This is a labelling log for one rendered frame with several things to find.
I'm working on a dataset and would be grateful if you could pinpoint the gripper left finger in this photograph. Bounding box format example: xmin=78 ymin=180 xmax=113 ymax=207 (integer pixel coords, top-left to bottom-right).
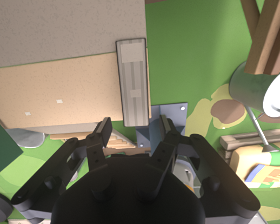
xmin=10 ymin=116 xmax=114 ymax=212

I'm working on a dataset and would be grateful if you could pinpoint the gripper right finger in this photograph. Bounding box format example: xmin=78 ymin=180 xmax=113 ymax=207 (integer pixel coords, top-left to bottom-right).
xmin=145 ymin=114 xmax=262 ymax=219

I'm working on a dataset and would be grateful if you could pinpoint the tan feed sack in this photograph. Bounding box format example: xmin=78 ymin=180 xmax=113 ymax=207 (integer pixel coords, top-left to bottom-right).
xmin=229 ymin=142 xmax=280 ymax=188

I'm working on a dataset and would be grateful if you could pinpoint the grey round metal lid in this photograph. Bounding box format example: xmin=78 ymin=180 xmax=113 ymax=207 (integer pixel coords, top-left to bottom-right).
xmin=5 ymin=128 xmax=45 ymax=149

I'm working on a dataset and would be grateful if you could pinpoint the grey wooden pallet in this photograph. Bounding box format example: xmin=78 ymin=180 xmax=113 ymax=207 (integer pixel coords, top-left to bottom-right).
xmin=218 ymin=128 xmax=280 ymax=164

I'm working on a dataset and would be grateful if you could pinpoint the dark grey round disc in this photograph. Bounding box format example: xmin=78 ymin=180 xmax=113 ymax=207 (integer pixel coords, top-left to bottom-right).
xmin=0 ymin=189 xmax=14 ymax=224

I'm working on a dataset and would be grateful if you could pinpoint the grey metal hand tool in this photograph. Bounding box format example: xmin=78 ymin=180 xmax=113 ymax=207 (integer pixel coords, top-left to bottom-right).
xmin=244 ymin=104 xmax=280 ymax=154

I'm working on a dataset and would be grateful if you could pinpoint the green wooden hen coop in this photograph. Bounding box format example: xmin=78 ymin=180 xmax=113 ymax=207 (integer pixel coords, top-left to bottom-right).
xmin=0 ymin=0 xmax=152 ymax=135

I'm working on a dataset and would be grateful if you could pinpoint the wooden ramp with rungs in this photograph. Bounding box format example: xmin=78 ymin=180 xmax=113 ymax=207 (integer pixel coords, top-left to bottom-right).
xmin=49 ymin=129 xmax=152 ymax=156

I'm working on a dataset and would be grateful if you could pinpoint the grey metal can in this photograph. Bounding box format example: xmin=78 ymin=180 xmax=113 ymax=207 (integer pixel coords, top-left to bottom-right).
xmin=228 ymin=61 xmax=280 ymax=118

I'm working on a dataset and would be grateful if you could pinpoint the grey striped slab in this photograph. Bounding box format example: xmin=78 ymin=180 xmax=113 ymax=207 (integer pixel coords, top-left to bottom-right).
xmin=115 ymin=38 xmax=150 ymax=127

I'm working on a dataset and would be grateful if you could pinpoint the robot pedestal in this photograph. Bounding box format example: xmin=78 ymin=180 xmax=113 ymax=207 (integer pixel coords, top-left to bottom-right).
xmin=135 ymin=102 xmax=189 ymax=156

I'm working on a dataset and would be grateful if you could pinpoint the wooden wire mesh fence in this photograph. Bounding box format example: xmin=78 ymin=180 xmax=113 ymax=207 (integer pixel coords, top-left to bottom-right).
xmin=241 ymin=0 xmax=280 ymax=76

